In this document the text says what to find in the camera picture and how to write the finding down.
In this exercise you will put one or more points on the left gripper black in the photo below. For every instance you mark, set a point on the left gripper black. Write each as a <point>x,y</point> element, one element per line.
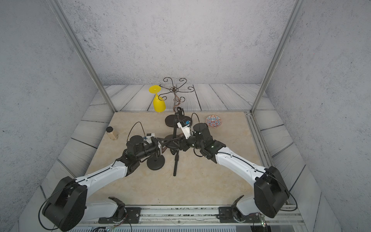
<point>157,146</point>

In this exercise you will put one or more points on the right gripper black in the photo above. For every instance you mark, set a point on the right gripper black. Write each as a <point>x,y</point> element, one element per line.
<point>183,143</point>

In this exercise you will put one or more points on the black round stand base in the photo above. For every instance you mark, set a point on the black round stand base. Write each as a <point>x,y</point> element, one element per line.
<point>172,142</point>

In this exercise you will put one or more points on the black microphone stand pole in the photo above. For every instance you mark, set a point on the black microphone stand pole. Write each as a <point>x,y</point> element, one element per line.
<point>179,114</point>

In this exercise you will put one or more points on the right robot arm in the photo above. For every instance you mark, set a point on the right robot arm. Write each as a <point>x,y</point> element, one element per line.
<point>270,190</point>

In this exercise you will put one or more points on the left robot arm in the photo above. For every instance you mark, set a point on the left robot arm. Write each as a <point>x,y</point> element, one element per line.
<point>67,206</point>

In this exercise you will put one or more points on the spare black microphone pole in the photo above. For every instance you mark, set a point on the spare black microphone pole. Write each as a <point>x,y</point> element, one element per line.
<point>176,162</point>

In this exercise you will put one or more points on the dark oval stand base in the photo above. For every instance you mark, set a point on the dark oval stand base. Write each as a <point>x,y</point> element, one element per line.
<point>169,121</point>

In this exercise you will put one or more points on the red blue patterned bowl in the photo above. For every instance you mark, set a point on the red blue patterned bowl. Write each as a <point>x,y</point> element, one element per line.
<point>213,121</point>

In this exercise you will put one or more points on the spice jar black lid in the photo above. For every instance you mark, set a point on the spice jar black lid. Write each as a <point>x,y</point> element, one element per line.
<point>112,133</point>

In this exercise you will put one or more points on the yellow plastic goblet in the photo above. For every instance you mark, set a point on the yellow plastic goblet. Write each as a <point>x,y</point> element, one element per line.
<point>158,102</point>

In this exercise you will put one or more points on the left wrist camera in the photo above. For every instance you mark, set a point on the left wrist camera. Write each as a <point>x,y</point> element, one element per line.
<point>148,137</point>

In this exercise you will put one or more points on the scrolled wire holder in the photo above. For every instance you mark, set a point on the scrolled wire holder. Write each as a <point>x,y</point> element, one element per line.
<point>174,90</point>

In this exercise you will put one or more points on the aluminium front rail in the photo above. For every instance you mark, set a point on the aluminium front rail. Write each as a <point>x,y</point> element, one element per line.
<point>195,219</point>

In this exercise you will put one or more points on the aluminium right corner post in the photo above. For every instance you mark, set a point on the aluminium right corner post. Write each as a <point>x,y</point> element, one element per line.
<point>298,6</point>

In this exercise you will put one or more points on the aluminium corner post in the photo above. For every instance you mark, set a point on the aluminium corner post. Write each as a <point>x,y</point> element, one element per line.
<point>63,21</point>
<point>298,6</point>

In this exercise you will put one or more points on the aluminium left corner post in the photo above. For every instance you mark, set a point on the aluminium left corner post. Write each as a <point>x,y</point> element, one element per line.
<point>63,21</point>

